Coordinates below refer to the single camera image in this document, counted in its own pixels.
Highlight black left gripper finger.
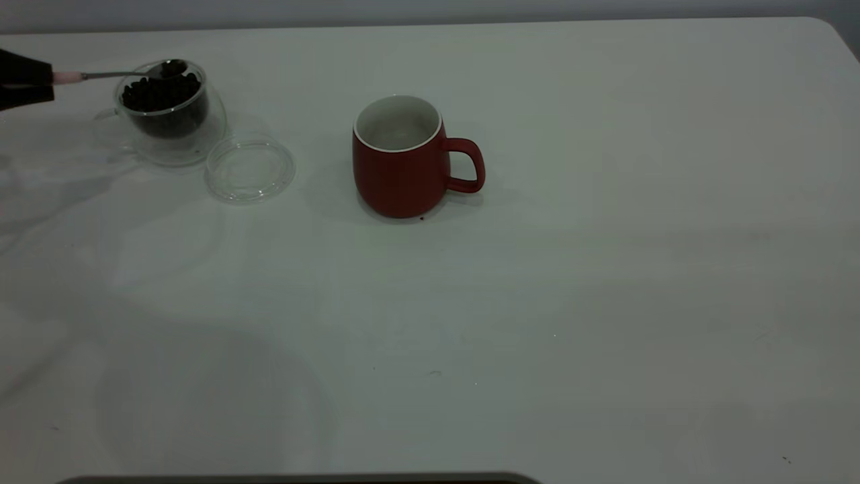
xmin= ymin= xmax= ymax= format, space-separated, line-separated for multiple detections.
xmin=0 ymin=84 xmax=55 ymax=112
xmin=0 ymin=48 xmax=54 ymax=88

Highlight pink handled metal spoon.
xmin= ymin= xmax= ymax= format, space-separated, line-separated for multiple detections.
xmin=52 ymin=59 xmax=189 ymax=85

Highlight red ceramic mug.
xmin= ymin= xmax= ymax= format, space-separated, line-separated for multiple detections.
xmin=351 ymin=95 xmax=486 ymax=220

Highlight dark coffee beans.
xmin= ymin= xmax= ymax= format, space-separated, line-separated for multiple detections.
xmin=121 ymin=73 xmax=202 ymax=114

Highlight clear glass lid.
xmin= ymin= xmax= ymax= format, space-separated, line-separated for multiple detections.
xmin=204 ymin=132 xmax=297 ymax=205

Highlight clear double wall glass cup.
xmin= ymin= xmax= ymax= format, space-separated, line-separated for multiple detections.
xmin=93 ymin=59 xmax=228 ymax=167

